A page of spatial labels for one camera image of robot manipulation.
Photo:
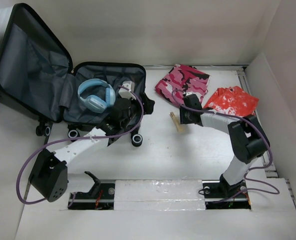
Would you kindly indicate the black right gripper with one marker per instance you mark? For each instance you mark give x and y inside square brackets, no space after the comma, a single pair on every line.
[183,120]

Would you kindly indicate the orange white tie-dye pants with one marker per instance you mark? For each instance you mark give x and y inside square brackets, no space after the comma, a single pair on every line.
[232,101]

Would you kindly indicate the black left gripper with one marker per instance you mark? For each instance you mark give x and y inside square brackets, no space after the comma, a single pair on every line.
[148,105]

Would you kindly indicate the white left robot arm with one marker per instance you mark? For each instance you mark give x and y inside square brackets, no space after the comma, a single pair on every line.
[49,174]

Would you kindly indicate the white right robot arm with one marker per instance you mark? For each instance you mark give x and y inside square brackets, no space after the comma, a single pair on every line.
[248,140]

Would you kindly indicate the pink camouflage pants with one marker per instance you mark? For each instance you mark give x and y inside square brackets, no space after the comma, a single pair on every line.
[181,79]

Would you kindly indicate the clear plastic cosmetic tray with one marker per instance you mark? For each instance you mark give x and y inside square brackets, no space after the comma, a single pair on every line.
[176,122]

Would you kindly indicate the light blue headphones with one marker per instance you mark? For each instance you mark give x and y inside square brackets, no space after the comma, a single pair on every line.
[93,102]

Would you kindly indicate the black white astronaut suitcase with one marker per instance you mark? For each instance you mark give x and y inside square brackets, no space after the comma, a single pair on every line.
[37,76]

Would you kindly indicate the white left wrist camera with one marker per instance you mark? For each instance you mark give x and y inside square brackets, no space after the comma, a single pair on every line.
[126,90]

